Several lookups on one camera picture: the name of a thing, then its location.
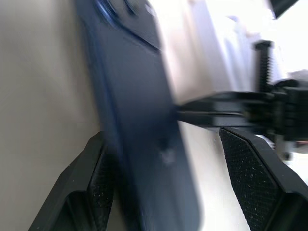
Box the dark blue smartphone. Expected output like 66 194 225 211
75 0 205 231

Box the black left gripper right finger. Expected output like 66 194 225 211
218 127 308 231

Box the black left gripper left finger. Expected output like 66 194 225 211
28 131 132 231

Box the dark angular object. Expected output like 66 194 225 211
269 0 301 19

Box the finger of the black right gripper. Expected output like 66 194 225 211
177 111 248 132
175 91 248 113

